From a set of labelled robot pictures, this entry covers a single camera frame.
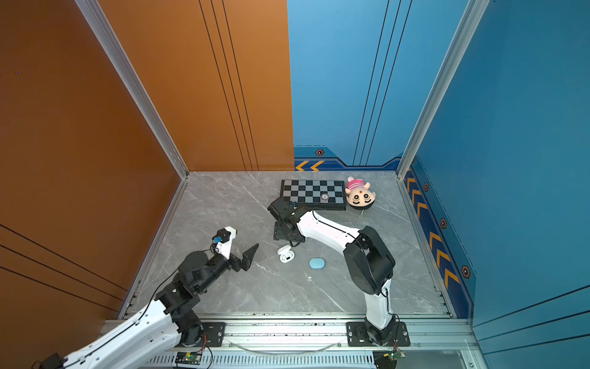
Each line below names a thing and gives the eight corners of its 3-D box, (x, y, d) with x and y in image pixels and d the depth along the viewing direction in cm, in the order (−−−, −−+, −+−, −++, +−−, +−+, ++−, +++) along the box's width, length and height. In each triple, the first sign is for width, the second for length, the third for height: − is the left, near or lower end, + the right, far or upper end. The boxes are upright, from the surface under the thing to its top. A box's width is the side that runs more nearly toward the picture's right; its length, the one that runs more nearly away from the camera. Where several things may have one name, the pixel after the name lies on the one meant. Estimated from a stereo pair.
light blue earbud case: (309, 269, 89) (309, 267, 87) (309, 260, 92) (309, 257, 90) (324, 269, 89) (324, 267, 87) (324, 260, 92) (324, 257, 90)
